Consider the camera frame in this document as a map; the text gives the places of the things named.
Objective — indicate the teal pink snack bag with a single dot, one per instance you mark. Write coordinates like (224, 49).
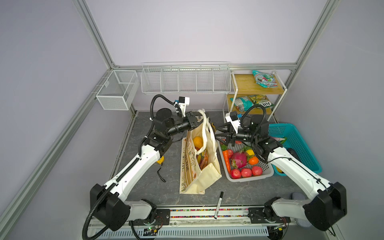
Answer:
(265, 80)

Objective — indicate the red apple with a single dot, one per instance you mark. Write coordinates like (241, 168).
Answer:
(236, 174)
(257, 171)
(246, 173)

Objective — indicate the white mesh box basket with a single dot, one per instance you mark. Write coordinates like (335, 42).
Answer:
(118, 90)

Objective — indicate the yellow pear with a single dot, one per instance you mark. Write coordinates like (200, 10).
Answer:
(198, 142)

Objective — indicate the red apple front middle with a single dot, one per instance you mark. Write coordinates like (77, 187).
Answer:
(246, 173)

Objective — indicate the pink dragon fruit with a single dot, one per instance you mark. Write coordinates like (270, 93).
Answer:
(239, 160)

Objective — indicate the red apple front left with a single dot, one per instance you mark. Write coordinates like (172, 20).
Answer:
(236, 174)

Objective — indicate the small orange tangerine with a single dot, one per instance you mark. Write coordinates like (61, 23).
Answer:
(253, 160)

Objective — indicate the yellow tape measure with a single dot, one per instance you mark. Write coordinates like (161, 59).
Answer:
(160, 162)

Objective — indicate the grey wrist rest pad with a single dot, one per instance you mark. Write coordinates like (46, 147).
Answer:
(300, 222)

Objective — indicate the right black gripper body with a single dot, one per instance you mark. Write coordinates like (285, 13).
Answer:
(244, 136)

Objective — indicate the white wooden two-tier shelf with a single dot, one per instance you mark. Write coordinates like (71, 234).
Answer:
(244, 85)

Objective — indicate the teal white snack bag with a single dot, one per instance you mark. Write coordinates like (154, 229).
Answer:
(242, 104)

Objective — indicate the black marker pen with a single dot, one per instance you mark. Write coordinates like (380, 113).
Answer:
(218, 205)

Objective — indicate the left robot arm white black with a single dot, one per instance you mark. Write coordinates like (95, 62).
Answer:
(109, 207)

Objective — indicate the teal plastic vegetable basket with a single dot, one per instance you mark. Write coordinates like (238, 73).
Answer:
(295, 141)

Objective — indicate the green Fox's candy bag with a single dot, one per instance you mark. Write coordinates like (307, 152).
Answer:
(261, 100)

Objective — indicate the red apple front right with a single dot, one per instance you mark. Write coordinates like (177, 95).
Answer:
(257, 171)

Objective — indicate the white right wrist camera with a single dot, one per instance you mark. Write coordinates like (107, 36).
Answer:
(234, 120)

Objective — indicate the cream floral tote bag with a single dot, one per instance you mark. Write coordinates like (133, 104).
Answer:
(199, 169)

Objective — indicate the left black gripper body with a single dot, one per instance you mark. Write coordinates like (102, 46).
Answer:
(182, 124)

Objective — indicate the orange carrot in white basket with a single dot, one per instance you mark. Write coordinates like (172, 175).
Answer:
(227, 160)

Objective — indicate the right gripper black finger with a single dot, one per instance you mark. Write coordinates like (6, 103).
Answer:
(226, 128)
(225, 140)

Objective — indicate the white plastic fruit basket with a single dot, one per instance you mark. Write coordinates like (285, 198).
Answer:
(240, 147)

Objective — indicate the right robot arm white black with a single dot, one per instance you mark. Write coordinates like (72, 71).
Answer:
(326, 202)

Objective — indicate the white wire wall basket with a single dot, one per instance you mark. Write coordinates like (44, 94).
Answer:
(186, 77)

